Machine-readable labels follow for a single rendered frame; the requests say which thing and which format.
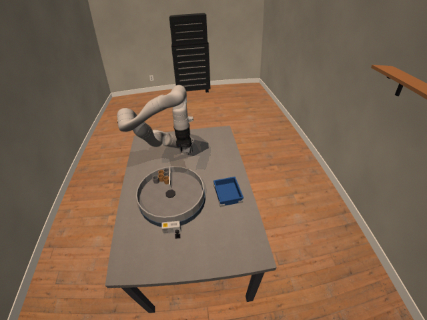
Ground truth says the blue plastic tray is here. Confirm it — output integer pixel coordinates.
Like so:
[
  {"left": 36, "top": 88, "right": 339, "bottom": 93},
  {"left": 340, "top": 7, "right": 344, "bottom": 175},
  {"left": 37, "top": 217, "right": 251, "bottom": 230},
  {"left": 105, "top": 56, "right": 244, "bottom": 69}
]
[{"left": 213, "top": 177, "right": 244, "bottom": 207}]

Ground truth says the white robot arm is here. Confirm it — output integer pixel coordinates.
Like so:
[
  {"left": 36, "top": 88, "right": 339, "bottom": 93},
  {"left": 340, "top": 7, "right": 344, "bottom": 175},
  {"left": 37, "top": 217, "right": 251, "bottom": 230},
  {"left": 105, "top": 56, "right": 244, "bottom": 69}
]
[{"left": 117, "top": 85, "right": 188, "bottom": 149}]

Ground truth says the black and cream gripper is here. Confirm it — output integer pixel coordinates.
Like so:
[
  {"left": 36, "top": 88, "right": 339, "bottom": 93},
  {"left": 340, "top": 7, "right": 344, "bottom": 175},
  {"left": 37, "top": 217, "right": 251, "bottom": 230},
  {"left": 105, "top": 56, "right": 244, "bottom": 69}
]
[{"left": 173, "top": 116, "right": 193, "bottom": 153}]

